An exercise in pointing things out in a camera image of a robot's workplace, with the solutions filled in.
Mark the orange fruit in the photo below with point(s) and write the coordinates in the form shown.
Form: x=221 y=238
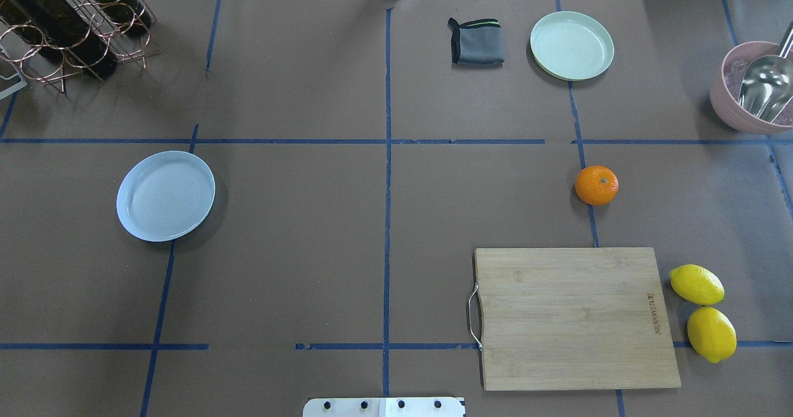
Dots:
x=596 y=185

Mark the light blue plate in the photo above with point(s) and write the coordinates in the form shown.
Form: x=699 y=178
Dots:
x=165 y=196

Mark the light green plate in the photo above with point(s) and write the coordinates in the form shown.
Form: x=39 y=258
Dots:
x=571 y=46

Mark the folded grey cloth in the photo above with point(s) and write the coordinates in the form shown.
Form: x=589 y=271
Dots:
x=477 y=43

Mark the bamboo cutting board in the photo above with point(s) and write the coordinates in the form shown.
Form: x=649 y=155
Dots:
x=572 y=319

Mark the upper yellow lemon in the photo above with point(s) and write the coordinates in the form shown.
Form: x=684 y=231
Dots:
x=697 y=284

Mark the yellow lemon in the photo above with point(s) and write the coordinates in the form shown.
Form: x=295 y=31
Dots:
x=711 y=334
x=697 y=284

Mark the lower yellow lemon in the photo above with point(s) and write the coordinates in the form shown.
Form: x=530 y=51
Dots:
x=711 y=334

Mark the pink bowl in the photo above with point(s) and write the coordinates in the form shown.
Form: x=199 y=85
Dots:
x=726 y=85

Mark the dark green wine bottle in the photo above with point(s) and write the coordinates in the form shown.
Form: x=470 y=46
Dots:
x=66 y=30

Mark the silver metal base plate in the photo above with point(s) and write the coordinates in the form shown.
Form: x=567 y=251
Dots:
x=386 y=406

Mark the copper wire bottle rack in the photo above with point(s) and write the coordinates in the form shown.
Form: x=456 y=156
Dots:
x=25 y=49

